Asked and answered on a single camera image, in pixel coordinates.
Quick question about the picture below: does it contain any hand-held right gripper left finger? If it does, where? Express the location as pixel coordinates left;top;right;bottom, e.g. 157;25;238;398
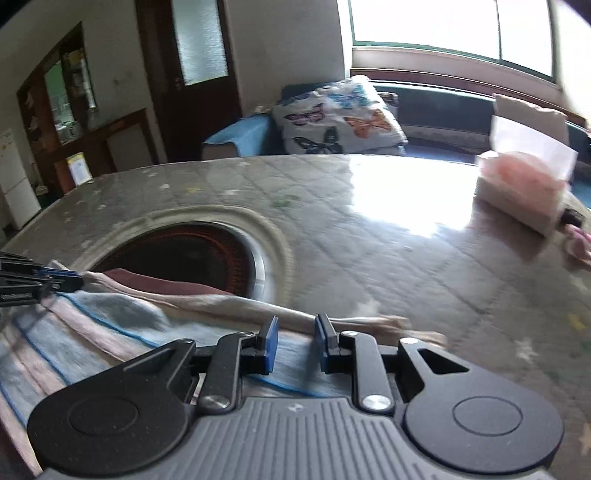
122;316;280;414

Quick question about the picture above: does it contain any window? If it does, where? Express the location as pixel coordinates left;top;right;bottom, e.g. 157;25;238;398
346;0;561;85

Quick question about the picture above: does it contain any blue sofa bench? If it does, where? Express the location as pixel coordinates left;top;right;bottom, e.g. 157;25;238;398
203;78;591;204

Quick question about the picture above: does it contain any butterfly print pillow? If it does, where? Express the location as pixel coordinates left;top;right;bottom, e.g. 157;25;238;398
271;75;408;157

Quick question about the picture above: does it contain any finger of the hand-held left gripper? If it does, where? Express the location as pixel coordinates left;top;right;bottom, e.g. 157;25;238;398
0;272;85;293
0;251;61;278

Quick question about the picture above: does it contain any striped blue pink cloth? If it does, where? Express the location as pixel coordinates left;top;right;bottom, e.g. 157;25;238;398
0;260;448;467

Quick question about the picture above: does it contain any dark wooden door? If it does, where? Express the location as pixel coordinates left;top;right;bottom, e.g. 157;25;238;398
136;0;243;162

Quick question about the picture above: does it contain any yellow paper sheet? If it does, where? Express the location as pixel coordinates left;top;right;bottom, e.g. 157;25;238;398
66;152;92;186

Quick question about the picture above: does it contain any blue towel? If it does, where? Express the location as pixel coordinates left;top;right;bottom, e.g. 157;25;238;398
203;114;273;160

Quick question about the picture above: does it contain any wooden cabinet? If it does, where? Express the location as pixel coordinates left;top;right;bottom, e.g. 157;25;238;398
16;21;160;195

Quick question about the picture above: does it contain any white refrigerator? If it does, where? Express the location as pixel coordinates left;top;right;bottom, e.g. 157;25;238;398
0;128;41;230

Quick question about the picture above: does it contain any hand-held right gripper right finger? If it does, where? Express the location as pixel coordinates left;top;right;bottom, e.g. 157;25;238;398
315;314;469;412

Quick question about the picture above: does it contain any tissue box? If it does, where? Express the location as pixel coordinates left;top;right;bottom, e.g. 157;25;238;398
475;115;578;237

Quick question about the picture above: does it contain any small pink cloth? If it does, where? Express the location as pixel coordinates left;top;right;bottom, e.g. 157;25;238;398
563;224;591;266

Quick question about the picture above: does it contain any beige cushion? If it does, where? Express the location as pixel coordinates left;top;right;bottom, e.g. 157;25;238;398
492;92;570;144

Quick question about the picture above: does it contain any round induction cooktop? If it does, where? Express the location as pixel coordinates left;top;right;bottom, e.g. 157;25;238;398
69;208;296;305

